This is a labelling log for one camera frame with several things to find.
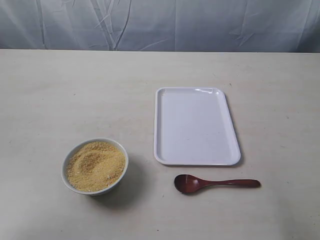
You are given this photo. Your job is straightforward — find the white rectangular plastic tray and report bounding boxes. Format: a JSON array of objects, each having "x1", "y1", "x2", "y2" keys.
[{"x1": 153, "y1": 87, "x2": 241, "y2": 166}]

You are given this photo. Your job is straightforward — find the white ceramic bowl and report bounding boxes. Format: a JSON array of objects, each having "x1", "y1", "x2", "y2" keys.
[{"x1": 61, "y1": 137, "x2": 129, "y2": 197}]

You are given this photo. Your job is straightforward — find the white backdrop curtain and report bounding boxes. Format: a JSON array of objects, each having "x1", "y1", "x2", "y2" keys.
[{"x1": 0, "y1": 0, "x2": 320, "y2": 53}]

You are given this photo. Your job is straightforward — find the dark red wooden spoon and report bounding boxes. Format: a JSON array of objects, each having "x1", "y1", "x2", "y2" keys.
[{"x1": 173, "y1": 174, "x2": 262, "y2": 194}]

